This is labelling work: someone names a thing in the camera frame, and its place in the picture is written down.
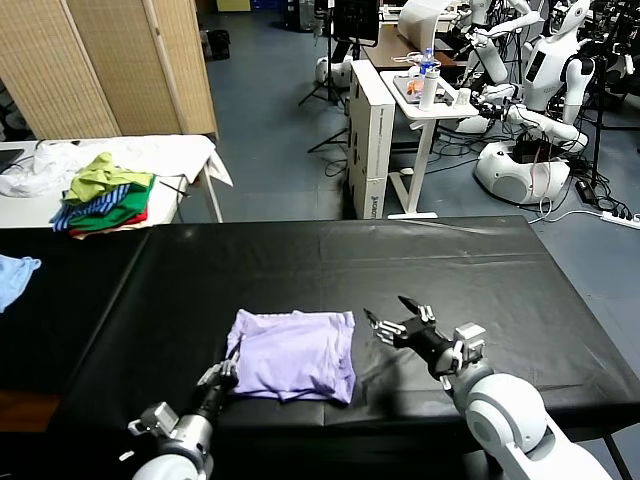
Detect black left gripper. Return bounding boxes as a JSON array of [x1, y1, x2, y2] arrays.
[[196, 341, 244, 417]]

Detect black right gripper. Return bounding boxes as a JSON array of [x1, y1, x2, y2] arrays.
[[363, 295, 454, 375]]

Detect lavender t-shirt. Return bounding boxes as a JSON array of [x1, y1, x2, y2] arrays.
[[225, 308, 357, 405]]

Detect low white robot base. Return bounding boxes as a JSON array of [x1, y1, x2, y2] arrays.
[[452, 115, 494, 135]]

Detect small white robot base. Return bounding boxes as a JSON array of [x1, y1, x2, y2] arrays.
[[316, 55, 354, 90]]

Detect pile of colourful clothes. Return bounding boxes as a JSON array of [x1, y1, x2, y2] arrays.
[[67, 175, 158, 232]]

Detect large black table cover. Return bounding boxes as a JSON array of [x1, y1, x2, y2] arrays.
[[47, 215, 640, 451]]

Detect small black table cover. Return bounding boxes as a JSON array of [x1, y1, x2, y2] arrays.
[[0, 227, 154, 391]]

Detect tall white cardboard box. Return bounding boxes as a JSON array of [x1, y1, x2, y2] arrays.
[[347, 59, 396, 220]]

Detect red garment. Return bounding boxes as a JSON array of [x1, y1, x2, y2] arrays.
[[69, 209, 150, 237]]

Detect beige garment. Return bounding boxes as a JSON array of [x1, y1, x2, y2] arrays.
[[72, 222, 151, 241]]

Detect blue striped garment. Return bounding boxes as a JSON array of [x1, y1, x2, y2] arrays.
[[49, 183, 134, 232]]

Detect white adjustable side table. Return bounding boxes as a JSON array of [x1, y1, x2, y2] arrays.
[[379, 69, 481, 221]]

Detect white cloth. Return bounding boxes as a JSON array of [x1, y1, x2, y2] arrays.
[[0, 134, 235, 199]]

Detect white thermos bottle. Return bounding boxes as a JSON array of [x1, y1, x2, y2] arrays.
[[418, 69, 441, 112]]

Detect light blue garment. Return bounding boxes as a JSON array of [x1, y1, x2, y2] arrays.
[[0, 253, 44, 314]]

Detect lime green garment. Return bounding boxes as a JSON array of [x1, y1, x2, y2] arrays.
[[63, 152, 154, 205]]

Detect grey tray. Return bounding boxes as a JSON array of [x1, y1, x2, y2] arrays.
[[393, 74, 449, 105]]

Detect white power strip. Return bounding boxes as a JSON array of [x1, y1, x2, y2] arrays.
[[601, 209, 640, 229]]

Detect white folding table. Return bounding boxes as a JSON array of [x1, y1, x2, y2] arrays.
[[0, 134, 225, 230]]

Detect black tripod stand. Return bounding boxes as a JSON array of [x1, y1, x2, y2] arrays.
[[298, 29, 351, 109]]

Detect brown desk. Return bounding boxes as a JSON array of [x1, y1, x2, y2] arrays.
[[362, 24, 456, 71]]

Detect black light stand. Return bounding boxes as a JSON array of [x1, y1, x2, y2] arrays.
[[584, 54, 631, 201]]

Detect white humanoid robot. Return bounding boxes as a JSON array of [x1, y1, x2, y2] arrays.
[[504, 0, 599, 154]]

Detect white curved device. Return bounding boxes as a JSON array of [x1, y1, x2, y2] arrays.
[[398, 0, 444, 47]]

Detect black monitor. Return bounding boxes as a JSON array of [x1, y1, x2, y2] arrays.
[[332, 0, 381, 49]]

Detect black bag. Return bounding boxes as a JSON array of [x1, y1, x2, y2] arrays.
[[207, 29, 231, 62]]

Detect bamboo folding screen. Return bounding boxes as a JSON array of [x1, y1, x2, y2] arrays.
[[0, 0, 220, 141]]

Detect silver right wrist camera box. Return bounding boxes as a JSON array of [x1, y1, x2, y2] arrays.
[[452, 323, 488, 369]]

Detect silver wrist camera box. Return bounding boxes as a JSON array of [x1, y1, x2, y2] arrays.
[[452, 323, 488, 369], [128, 402, 180, 439]]

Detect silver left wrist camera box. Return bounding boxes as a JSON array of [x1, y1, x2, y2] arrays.
[[128, 402, 180, 439]]

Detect white robot base pink cables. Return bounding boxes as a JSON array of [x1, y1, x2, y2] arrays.
[[473, 142, 571, 205]]

